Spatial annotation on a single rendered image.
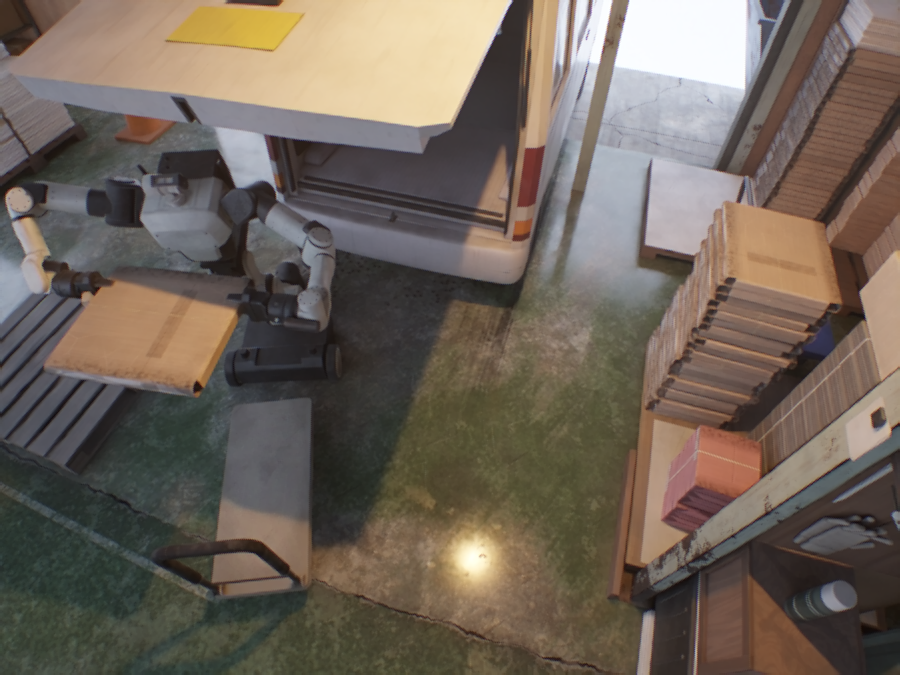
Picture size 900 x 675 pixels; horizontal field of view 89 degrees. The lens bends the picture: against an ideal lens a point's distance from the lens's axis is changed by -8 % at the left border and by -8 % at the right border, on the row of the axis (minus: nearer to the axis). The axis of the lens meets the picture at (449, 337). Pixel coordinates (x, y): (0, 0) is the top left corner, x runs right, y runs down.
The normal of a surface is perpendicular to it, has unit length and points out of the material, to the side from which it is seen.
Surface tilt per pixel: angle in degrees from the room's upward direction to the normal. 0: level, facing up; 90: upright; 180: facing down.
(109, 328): 0
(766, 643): 0
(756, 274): 0
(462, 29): 11
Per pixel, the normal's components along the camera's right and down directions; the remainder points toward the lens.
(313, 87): -0.01, -0.45
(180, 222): 0.04, 0.40
